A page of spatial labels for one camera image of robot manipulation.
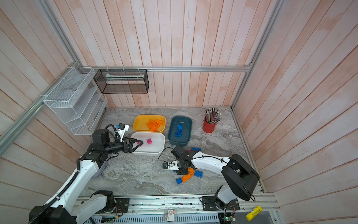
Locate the white wire mesh shelf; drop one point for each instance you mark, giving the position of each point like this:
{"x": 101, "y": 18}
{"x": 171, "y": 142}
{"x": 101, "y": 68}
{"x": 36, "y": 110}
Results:
{"x": 75, "y": 103}

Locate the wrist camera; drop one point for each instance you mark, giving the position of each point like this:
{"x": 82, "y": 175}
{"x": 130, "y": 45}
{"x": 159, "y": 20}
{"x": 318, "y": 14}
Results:
{"x": 120, "y": 131}
{"x": 171, "y": 165}

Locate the orange lego brick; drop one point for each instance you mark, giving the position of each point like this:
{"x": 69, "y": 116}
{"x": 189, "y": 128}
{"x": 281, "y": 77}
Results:
{"x": 186, "y": 178}
{"x": 150, "y": 124}
{"x": 159, "y": 122}

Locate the pink lego brick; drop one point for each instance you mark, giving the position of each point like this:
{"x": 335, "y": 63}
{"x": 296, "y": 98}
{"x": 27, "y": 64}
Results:
{"x": 149, "y": 141}

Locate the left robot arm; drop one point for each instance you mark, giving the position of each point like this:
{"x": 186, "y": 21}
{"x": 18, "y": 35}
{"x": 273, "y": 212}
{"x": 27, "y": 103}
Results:
{"x": 105, "y": 146}

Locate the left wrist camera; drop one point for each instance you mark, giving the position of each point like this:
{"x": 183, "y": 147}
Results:
{"x": 120, "y": 131}

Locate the long orange lego plate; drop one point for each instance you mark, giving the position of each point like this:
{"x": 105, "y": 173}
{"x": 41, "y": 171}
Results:
{"x": 191, "y": 171}

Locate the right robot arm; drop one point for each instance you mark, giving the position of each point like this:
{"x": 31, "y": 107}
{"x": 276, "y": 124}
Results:
{"x": 241, "y": 179}

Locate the white plastic bin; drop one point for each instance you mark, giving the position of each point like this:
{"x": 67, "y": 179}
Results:
{"x": 153, "y": 143}

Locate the yellow plastic bin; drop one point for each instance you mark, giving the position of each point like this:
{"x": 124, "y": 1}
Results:
{"x": 140, "y": 121}

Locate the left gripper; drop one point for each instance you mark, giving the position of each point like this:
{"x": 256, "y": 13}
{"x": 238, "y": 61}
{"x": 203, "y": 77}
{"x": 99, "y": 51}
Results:
{"x": 126, "y": 149}

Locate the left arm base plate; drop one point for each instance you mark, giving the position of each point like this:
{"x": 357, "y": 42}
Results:
{"x": 120, "y": 206}

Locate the orange lego brick hollow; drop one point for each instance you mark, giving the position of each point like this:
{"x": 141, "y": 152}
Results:
{"x": 154, "y": 128}

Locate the red pencil cup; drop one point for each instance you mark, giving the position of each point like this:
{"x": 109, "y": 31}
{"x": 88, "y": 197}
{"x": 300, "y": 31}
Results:
{"x": 208, "y": 127}

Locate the black mesh wall basket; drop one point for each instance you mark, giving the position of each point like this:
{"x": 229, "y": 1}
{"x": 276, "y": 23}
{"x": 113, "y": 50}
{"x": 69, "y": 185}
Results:
{"x": 122, "y": 81}

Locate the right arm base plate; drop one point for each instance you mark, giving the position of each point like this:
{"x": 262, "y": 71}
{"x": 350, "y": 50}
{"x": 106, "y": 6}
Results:
{"x": 213, "y": 203}

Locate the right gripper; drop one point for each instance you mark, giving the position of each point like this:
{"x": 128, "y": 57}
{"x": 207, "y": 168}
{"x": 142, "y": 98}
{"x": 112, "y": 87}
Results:
{"x": 182, "y": 171}

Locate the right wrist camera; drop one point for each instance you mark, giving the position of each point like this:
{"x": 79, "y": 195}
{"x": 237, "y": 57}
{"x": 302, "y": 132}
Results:
{"x": 171, "y": 165}

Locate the teal plastic bin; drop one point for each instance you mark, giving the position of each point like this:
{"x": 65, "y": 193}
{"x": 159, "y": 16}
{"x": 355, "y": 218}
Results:
{"x": 186, "y": 123}

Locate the bundle of coloured pencils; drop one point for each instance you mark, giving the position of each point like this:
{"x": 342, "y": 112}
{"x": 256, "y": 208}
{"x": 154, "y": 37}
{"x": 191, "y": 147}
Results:
{"x": 212, "y": 115}

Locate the yellow marker tube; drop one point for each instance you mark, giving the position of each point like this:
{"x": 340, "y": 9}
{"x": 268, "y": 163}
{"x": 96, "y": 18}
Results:
{"x": 254, "y": 213}

